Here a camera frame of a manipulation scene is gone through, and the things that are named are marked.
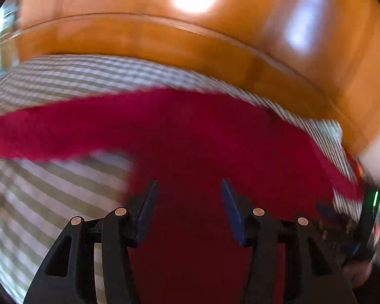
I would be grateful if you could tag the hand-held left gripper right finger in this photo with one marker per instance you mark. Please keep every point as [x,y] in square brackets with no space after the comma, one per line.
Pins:
[232,209]

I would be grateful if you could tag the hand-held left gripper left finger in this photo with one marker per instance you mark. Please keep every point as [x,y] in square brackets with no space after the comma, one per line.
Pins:
[148,203]

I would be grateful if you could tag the red knit cloth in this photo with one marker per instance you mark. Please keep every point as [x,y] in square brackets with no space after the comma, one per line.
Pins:
[193,133]

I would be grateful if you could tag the wooden panelled wardrobe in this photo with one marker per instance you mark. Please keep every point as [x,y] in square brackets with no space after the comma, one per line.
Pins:
[209,38]

